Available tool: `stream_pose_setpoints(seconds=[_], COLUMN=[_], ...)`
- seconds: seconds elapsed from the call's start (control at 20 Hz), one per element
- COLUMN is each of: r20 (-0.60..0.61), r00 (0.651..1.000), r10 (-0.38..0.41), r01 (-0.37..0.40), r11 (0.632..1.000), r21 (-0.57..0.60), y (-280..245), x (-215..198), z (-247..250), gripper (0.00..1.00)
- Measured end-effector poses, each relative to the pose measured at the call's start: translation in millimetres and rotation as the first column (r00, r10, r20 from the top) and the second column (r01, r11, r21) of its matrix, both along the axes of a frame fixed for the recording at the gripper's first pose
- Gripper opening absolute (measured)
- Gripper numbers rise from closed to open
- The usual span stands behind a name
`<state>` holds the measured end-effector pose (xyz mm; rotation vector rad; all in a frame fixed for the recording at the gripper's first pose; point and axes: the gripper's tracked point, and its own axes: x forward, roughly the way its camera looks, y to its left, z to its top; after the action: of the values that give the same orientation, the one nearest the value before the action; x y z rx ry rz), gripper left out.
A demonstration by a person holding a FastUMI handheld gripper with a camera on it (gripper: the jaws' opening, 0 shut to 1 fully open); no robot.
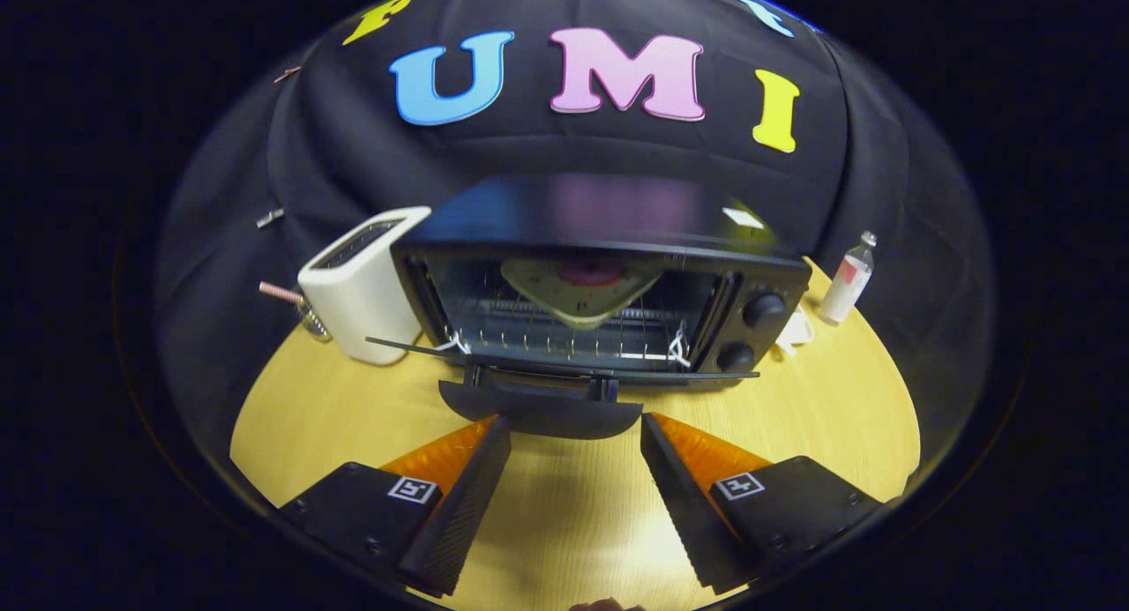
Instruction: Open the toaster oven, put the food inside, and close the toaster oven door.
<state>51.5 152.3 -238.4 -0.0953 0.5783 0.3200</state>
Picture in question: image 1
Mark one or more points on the white toaster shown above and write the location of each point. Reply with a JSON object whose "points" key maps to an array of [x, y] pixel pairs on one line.
{"points": [[353, 302]]}

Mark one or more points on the divided white bean dish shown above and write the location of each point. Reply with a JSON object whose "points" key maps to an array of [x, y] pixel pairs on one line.
{"points": [[796, 329]]}

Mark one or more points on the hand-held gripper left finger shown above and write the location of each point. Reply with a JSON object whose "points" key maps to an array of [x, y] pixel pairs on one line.
{"points": [[463, 514]]}

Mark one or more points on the small pink clip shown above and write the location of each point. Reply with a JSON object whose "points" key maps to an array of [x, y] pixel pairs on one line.
{"points": [[287, 74]]}

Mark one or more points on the clear plastic bottle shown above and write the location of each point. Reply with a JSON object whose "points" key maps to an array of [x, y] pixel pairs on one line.
{"points": [[842, 294]]}

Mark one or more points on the black toaster oven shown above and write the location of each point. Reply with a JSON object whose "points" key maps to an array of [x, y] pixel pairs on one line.
{"points": [[617, 205]]}

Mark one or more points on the pink ham slice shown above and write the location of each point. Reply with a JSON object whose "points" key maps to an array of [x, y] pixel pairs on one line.
{"points": [[591, 274]]}

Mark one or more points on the cream square plate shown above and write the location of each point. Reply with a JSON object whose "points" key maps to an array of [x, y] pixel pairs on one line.
{"points": [[582, 307]]}

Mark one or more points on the small metal clip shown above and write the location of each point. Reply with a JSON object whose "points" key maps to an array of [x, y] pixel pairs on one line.
{"points": [[270, 218]]}

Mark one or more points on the pink striped straw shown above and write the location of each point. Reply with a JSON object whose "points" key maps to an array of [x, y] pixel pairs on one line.
{"points": [[278, 291]]}

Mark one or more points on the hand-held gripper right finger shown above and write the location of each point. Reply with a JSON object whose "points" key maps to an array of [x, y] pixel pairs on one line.
{"points": [[688, 514]]}

